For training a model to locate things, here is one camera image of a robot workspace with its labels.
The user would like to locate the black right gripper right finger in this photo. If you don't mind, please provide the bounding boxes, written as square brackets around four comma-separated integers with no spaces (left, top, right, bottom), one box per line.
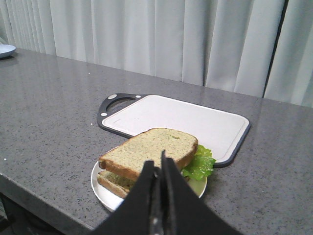
[161,151,240,235]

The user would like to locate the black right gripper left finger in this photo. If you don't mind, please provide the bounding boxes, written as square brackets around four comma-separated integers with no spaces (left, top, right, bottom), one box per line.
[94,161,159,235]

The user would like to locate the green lettuce leaf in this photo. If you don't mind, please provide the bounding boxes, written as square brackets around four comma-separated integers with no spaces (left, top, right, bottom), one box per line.
[181,144,216,181]

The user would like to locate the bread slice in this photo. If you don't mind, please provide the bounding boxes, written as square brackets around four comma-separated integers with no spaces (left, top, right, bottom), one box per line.
[98,128,198,181]
[97,170,135,198]

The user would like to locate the white round plate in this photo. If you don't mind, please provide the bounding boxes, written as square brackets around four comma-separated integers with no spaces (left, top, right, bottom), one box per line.
[90,146,208,212]

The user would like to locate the white cutting board grey rim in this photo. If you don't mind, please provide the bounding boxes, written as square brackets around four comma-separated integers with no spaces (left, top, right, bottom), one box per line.
[96,94,250,168]

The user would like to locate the grey white curtain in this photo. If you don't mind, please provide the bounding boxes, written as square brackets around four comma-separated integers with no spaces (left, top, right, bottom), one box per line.
[0,0,313,107]

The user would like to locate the light blue plate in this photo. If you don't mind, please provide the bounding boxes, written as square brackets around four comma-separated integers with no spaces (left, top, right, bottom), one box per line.
[0,44,16,59]

